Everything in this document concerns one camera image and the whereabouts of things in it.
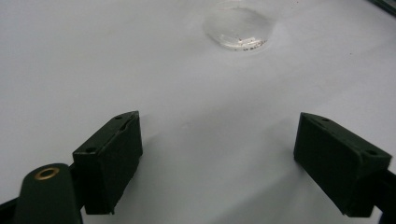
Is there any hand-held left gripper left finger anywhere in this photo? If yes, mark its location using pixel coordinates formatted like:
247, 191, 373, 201
72, 110, 144, 216

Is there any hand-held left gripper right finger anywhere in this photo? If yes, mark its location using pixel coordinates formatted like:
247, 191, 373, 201
292, 111, 393, 218

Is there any clear glass dish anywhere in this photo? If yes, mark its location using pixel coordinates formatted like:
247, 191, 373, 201
203, 0, 276, 52

